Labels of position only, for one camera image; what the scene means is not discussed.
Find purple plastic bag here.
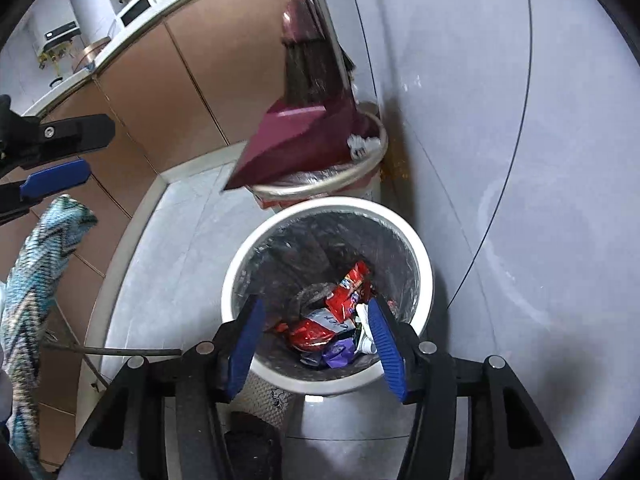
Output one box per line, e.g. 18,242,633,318
300,337,359,369

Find brass pipe valves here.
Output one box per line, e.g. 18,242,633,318
36,47,71,69

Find white water heater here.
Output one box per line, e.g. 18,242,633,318
30,10,81,54

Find white trash bin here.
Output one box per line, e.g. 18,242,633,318
221,197,435,395

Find zigzag knitted blanket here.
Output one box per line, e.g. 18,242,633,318
0,195,99,467

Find white red snack packet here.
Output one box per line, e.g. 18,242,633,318
286,309,362,354

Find white plastic wrapper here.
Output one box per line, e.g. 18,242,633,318
354,302,380,357

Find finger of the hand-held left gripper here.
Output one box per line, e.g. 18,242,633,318
0,158,92,224
37,113,117,157

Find white microwave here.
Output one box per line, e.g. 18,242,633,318
112,0,169,29

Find white paper scrap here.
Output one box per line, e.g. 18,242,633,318
347,132,382,159

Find maroon broom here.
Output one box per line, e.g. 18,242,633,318
277,0,358,108

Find maroon dustpan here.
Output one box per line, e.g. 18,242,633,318
222,0,387,192
250,101,390,212

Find rose rice cooker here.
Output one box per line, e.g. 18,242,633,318
80,35,114,67

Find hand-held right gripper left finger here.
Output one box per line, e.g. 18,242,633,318
60,295,268,480

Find grey bin liner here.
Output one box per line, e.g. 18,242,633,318
232,210,423,362

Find red snack wrapper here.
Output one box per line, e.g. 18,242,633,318
324,261,374,324

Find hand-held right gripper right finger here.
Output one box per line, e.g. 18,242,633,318
367,297,576,480

